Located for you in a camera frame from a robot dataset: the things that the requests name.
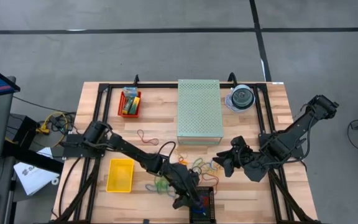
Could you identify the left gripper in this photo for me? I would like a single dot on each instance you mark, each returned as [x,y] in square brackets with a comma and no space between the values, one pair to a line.
[182,180]

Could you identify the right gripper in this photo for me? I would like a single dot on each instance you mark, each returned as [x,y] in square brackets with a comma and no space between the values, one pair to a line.
[253,165]

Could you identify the purple coil wristband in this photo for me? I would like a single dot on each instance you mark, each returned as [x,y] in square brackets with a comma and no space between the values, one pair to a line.
[201,204]

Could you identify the blue coil wristband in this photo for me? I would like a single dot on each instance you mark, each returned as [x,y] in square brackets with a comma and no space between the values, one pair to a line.
[197,210]

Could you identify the green coil wristband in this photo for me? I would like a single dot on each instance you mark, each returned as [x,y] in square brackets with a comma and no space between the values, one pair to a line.
[163,186]

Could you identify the yellow coil wristband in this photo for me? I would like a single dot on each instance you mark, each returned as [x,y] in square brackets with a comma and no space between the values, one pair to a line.
[182,161]

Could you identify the blue rubber band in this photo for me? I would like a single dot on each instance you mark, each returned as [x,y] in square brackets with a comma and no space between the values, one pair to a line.
[211,166]
[148,188]

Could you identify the yellow green crayon box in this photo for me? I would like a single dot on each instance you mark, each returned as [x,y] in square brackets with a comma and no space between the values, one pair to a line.
[135,105]
[127,105]

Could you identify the small green card box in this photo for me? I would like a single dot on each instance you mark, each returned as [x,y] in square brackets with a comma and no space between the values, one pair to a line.
[130,92]

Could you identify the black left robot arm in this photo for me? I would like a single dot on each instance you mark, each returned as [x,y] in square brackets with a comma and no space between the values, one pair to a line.
[129,149]

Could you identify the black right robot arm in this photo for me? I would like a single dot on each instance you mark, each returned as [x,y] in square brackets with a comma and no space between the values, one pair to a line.
[303,124]

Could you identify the black plastic basket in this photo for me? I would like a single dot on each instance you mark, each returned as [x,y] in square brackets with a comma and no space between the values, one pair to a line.
[211,202]

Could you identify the mint green perforated metal shelf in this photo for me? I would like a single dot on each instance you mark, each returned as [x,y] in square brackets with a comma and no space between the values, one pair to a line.
[199,109]

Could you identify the clear disc spindle case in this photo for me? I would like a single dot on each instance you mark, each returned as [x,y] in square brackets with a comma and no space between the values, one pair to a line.
[242,97]

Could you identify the yellow plastic basket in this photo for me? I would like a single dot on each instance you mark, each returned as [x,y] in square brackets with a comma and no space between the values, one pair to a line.
[120,175]

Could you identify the small white sticker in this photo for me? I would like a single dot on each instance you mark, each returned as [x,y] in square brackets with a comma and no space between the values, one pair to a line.
[277,82]

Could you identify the red plastic basket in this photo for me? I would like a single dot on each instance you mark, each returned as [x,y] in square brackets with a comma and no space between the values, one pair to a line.
[129,115]

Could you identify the white paper sheet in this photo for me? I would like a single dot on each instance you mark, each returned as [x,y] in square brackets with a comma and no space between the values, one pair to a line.
[33,177]

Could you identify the black box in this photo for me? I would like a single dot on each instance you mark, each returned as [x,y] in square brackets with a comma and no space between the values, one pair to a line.
[20,130]

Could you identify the small black camera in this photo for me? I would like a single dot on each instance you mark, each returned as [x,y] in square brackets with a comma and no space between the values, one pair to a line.
[146,221]

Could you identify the black frame clamp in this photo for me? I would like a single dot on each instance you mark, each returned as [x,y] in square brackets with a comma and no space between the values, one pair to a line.
[136,79]
[232,78]

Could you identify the black metal table frame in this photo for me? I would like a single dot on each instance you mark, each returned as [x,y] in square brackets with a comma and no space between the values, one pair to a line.
[120,85]

